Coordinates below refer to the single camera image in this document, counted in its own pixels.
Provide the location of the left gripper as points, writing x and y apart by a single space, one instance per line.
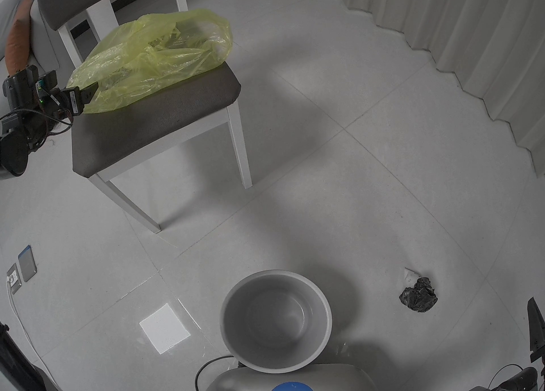
64 104

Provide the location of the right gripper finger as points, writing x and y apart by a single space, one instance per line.
538 325

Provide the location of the yellow plastic bag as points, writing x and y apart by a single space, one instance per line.
149 61

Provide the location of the black plastic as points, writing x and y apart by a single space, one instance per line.
419 295

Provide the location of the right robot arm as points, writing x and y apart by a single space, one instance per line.
521 378

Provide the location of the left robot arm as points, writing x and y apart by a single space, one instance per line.
19 87

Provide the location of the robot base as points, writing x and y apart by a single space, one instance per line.
255 380

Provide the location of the white trash bin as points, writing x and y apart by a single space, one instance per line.
276 317

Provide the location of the pale grey sofa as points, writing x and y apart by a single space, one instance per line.
44 44

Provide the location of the orange cushion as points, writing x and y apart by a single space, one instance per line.
19 35

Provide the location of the white chair grey seat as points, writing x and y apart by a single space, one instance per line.
149 119

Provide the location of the white paper scrap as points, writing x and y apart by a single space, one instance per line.
409 274

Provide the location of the beige curtain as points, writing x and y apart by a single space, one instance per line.
468 10

